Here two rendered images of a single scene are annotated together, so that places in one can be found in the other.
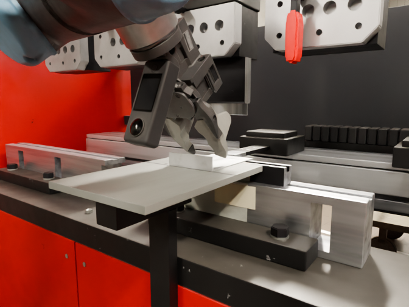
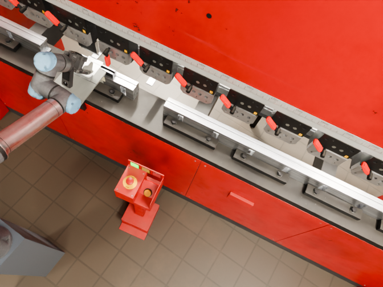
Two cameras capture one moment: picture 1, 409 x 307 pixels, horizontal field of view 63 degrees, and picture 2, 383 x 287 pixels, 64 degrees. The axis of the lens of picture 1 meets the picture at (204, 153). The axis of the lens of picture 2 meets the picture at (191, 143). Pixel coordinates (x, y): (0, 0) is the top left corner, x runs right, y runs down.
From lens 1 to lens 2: 130 cm
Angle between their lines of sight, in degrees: 59
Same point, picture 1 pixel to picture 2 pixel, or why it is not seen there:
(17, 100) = not seen: outside the picture
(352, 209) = (130, 90)
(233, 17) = (88, 39)
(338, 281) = (125, 106)
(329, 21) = (117, 57)
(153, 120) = (70, 83)
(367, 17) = (126, 61)
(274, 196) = (110, 81)
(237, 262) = (100, 100)
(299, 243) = (117, 95)
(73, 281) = not seen: hidden behind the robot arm
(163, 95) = (71, 77)
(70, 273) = not seen: hidden behind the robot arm
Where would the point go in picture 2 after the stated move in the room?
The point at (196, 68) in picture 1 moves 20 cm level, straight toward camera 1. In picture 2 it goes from (78, 63) to (82, 101)
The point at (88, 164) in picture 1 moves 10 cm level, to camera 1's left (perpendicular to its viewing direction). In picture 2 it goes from (30, 42) to (9, 43)
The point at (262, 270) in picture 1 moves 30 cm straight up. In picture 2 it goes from (107, 103) to (100, 66)
